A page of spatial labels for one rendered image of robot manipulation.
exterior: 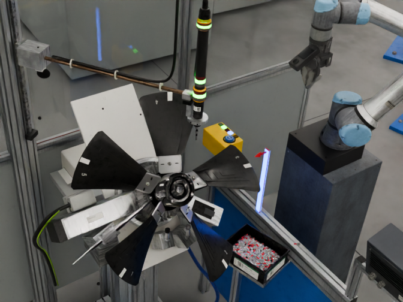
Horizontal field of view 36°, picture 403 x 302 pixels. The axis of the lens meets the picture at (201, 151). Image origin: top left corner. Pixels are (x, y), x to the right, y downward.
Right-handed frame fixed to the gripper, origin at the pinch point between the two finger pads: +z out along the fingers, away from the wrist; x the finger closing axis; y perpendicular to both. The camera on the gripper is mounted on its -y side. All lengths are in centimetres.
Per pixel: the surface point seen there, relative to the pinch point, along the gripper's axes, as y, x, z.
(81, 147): -64, 65, 46
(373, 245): -22, -60, 20
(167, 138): -54, 12, 11
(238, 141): -10.8, 21.6, 36.2
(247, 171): -27.7, -3.4, 27.4
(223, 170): -36.7, -0.1, 25.1
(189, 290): -20, 36, 143
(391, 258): -22, -67, 20
